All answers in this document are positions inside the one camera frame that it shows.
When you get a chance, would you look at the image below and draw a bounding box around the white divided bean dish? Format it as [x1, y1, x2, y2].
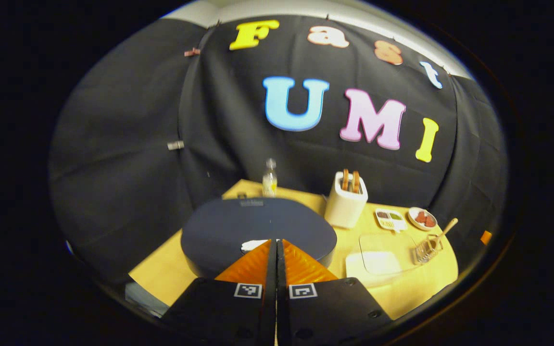
[375, 208, 407, 234]

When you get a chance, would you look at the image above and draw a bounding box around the white toaster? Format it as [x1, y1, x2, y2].
[324, 171, 368, 229]

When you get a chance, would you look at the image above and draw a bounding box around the clear glass container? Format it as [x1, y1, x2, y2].
[345, 233, 419, 289]

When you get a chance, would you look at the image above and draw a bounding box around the white round plate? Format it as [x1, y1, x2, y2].
[407, 207, 438, 232]

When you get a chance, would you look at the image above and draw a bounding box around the small clear glass bottle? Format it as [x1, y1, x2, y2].
[262, 158, 278, 198]

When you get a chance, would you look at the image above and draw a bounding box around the metal wire chopstick holder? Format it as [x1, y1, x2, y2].
[413, 234, 444, 265]

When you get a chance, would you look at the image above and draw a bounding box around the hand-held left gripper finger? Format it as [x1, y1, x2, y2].
[277, 239, 393, 346]
[162, 239, 277, 346]

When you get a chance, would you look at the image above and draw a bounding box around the wooden spoon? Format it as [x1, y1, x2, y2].
[426, 218, 459, 250]

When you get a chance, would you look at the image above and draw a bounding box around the dark grey rice cooker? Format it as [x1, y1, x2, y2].
[181, 197, 338, 279]

